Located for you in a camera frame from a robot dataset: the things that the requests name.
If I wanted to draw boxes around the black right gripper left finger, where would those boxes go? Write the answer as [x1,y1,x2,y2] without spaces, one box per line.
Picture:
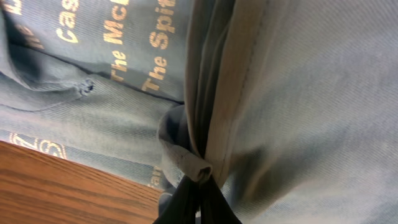
[154,176,198,224]

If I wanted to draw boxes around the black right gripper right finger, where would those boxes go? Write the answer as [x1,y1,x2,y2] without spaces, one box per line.
[200,176,241,224]

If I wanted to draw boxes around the light blue t-shirt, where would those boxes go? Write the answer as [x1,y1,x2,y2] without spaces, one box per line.
[1,0,397,223]

